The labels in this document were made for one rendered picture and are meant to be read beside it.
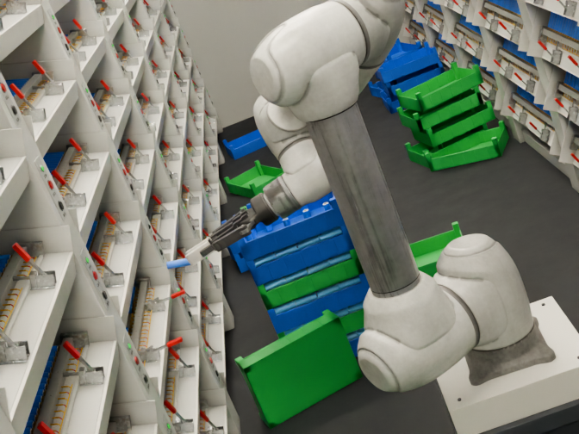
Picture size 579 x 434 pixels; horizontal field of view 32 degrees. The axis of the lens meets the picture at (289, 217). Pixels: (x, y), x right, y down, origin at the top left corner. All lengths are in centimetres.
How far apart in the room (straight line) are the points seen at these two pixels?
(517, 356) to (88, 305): 87
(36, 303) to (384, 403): 129
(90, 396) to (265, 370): 106
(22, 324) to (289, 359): 128
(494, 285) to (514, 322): 10
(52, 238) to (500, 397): 93
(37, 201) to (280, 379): 113
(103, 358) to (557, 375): 89
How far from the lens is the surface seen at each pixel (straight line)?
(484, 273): 202
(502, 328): 207
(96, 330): 190
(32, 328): 156
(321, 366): 278
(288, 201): 230
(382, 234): 186
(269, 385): 274
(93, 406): 169
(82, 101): 249
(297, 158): 230
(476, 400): 207
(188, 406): 241
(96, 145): 251
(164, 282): 261
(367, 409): 270
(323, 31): 176
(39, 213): 184
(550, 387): 209
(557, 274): 304
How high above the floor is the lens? 138
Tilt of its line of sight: 19 degrees down
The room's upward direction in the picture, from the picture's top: 22 degrees counter-clockwise
